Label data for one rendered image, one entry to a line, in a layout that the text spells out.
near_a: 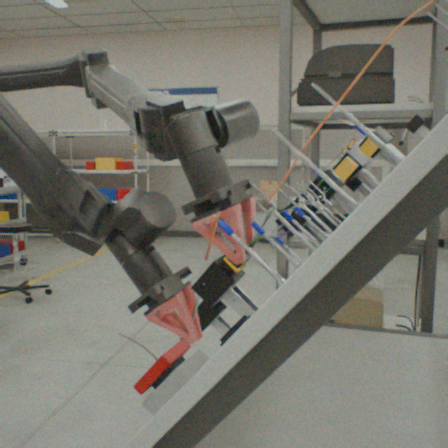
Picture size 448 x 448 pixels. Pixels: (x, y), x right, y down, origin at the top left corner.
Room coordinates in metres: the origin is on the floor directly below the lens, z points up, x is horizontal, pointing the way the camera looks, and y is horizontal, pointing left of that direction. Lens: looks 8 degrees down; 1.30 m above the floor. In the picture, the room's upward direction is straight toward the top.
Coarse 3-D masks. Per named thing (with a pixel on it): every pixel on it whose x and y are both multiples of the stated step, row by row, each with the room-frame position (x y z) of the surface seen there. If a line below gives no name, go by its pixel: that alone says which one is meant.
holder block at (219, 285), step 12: (216, 264) 0.68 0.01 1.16; (204, 276) 0.69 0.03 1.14; (216, 276) 0.68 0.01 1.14; (228, 276) 0.68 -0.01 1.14; (240, 276) 0.69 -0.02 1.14; (192, 288) 0.70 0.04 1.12; (204, 288) 0.69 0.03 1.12; (216, 288) 0.68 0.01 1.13; (228, 288) 0.68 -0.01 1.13; (204, 300) 0.69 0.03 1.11; (216, 300) 0.69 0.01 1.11
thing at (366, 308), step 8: (368, 288) 1.77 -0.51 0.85; (376, 288) 1.78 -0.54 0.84; (360, 296) 1.66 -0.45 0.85; (368, 296) 1.66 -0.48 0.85; (376, 296) 1.67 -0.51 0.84; (352, 304) 1.64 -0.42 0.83; (360, 304) 1.63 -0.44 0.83; (368, 304) 1.62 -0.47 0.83; (376, 304) 1.62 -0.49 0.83; (344, 312) 1.65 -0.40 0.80; (352, 312) 1.64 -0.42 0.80; (360, 312) 1.63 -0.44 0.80; (368, 312) 1.62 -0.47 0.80; (376, 312) 1.62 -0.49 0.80; (336, 320) 1.65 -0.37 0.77; (344, 320) 1.65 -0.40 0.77; (352, 320) 1.64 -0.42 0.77; (360, 320) 1.63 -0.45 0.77; (368, 320) 1.62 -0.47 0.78; (376, 320) 1.62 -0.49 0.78; (384, 320) 1.73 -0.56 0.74
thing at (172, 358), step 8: (176, 344) 0.49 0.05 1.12; (184, 344) 0.49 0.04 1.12; (168, 352) 0.47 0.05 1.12; (176, 352) 0.47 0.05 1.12; (184, 352) 0.49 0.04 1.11; (160, 360) 0.46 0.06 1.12; (168, 360) 0.46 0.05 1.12; (176, 360) 0.48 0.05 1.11; (184, 360) 0.49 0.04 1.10; (152, 368) 0.46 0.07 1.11; (160, 368) 0.46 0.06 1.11; (168, 368) 0.46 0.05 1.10; (144, 376) 0.46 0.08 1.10; (152, 376) 0.46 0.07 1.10; (160, 376) 0.47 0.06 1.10; (136, 384) 0.47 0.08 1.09; (144, 384) 0.46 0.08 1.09; (152, 384) 0.47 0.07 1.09; (144, 392) 0.46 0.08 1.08
